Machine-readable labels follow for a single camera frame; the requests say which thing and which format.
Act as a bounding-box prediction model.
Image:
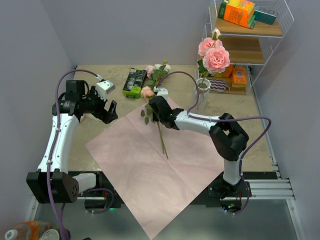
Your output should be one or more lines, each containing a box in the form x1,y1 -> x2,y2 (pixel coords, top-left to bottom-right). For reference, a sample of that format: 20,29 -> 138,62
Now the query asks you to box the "white ribbed ceramic vase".
190,78 -> 211,115

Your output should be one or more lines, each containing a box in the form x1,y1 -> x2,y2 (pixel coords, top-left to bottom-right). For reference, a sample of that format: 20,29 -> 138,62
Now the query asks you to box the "orange green box top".
217,0 -> 256,29

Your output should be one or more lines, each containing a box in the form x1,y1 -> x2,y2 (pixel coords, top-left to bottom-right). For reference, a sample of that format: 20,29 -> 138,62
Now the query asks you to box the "aluminium rail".
24,162 -> 297,223

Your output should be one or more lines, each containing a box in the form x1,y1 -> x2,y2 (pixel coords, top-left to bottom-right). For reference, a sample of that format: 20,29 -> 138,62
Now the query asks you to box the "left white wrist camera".
95,80 -> 116,101

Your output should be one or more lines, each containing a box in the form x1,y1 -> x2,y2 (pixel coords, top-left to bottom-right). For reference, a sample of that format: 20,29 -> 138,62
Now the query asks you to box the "orange juice bottle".
4,221 -> 53,240

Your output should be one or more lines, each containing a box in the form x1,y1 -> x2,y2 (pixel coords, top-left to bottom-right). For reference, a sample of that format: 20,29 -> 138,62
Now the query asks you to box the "large pink rose stem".
197,28 -> 230,88

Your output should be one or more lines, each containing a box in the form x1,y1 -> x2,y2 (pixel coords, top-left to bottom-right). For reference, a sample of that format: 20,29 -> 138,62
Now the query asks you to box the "teal box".
254,6 -> 279,25

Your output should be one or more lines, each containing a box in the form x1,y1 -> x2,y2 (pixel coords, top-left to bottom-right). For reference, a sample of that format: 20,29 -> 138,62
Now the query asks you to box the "tin can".
39,228 -> 63,240

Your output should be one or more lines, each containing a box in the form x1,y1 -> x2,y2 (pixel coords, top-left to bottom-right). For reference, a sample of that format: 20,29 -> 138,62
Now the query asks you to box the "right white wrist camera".
153,86 -> 169,100

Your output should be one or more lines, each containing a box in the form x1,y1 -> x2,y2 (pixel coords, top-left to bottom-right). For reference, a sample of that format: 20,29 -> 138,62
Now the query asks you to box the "purple cable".
154,71 -> 272,215
46,69 -> 116,240

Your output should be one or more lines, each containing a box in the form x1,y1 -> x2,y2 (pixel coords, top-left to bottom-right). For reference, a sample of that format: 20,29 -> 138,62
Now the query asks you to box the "white wire wooden shelf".
202,0 -> 294,95

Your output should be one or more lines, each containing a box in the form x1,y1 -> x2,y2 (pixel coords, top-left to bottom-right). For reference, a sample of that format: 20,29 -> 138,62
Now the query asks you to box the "orange box bottom middle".
214,64 -> 234,78

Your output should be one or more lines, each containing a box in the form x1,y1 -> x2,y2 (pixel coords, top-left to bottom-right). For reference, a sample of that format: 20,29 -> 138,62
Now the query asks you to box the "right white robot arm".
149,96 -> 249,199

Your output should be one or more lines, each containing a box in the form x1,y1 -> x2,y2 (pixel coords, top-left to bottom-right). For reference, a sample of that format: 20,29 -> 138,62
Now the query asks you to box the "pink wrapping paper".
84,100 -> 223,240

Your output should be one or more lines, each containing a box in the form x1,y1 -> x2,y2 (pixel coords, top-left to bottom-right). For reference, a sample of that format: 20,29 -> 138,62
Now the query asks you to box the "pink rose bouquet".
140,59 -> 171,159

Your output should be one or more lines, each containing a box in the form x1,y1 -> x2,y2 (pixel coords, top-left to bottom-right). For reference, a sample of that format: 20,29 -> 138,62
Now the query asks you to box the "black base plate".
80,171 -> 278,210

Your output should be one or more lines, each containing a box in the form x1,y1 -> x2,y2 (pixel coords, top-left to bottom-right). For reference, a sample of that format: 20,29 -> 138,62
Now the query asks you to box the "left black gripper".
80,86 -> 118,124

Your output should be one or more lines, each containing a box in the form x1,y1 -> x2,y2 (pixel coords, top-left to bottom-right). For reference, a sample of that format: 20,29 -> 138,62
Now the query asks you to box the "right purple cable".
154,71 -> 272,215

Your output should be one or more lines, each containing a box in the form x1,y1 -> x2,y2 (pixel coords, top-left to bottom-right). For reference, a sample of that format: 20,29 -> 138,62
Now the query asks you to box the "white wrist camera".
95,80 -> 116,101
153,86 -> 169,100

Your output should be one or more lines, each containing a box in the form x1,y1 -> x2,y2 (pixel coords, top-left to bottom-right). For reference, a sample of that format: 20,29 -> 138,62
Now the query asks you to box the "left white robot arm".
26,79 -> 118,204

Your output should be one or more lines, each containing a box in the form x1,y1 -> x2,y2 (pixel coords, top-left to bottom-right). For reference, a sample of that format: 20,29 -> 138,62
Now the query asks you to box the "orange packet bottom right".
231,67 -> 247,88

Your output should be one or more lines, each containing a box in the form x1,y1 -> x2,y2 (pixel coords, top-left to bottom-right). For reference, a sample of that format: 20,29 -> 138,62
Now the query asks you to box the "purple wavy eye mask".
207,78 -> 230,93

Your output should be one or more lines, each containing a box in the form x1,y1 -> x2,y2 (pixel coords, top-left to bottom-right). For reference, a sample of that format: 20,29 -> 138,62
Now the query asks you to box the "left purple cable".
46,69 -> 116,240

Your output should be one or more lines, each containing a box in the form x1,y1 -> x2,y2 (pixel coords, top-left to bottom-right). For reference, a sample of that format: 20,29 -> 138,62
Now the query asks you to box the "black green product box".
122,68 -> 147,99

